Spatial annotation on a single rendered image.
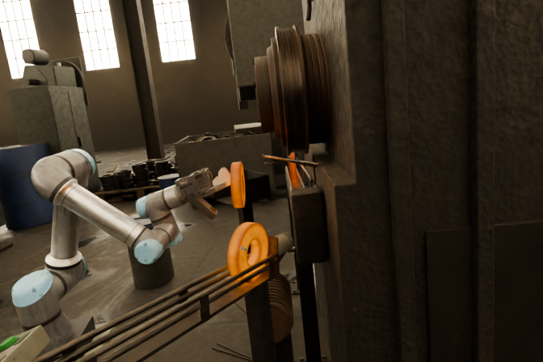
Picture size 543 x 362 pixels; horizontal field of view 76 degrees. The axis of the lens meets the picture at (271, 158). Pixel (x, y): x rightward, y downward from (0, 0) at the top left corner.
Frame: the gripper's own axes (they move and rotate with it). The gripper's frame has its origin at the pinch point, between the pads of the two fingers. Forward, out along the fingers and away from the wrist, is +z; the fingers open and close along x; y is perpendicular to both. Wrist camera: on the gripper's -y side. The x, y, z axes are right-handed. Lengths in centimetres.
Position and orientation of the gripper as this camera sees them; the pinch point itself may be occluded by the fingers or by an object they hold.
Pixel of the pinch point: (237, 179)
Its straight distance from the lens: 119.2
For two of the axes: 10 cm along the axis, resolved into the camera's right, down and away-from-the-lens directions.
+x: 0.1, -1.7, 9.8
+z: 9.3, -3.5, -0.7
